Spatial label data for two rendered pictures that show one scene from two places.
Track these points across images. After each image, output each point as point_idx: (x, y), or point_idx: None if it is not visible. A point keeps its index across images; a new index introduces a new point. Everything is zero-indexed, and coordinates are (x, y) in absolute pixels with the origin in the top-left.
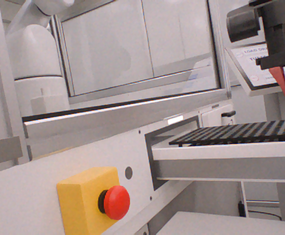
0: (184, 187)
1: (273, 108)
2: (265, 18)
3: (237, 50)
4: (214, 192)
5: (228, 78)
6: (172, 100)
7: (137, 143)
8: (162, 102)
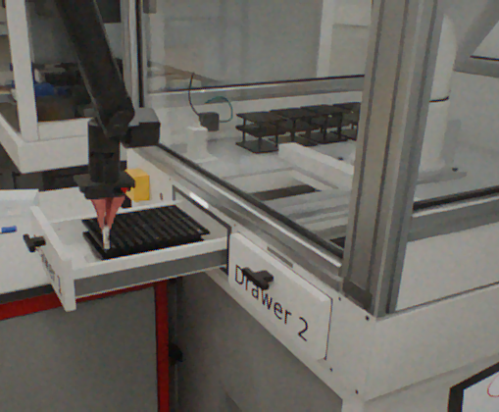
0: None
1: None
2: None
3: None
4: (250, 351)
5: (375, 258)
6: (196, 179)
7: (167, 184)
8: (186, 172)
